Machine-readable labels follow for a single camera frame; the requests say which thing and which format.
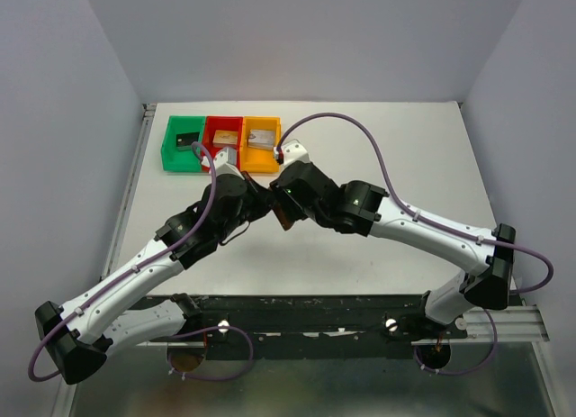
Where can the right white knob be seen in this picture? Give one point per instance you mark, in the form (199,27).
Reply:
(391,325)

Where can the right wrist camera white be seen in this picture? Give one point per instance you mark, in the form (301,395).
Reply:
(290,152)

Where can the silver card stack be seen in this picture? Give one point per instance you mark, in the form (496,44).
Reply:
(261,139)

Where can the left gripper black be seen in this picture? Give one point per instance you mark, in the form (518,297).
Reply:
(261,196)

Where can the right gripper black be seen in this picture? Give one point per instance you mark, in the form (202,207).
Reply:
(273,184)

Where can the tan card stack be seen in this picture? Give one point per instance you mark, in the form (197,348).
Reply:
(222,139)

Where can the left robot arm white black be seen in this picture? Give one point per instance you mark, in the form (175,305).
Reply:
(82,333)

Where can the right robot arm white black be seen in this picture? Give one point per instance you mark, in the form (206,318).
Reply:
(485,270)

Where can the left white knob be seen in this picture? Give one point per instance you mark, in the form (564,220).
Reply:
(223,326)

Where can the red plastic bin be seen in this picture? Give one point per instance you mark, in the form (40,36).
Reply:
(226,123)

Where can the aluminium frame rail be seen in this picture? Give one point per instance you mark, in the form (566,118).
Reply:
(431,162)

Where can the white knob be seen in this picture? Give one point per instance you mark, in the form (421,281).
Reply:
(223,326)
(391,325)

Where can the brown leather card holder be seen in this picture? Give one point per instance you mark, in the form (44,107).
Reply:
(286,210)

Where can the green plastic bin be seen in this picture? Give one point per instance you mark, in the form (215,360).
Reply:
(176,150)

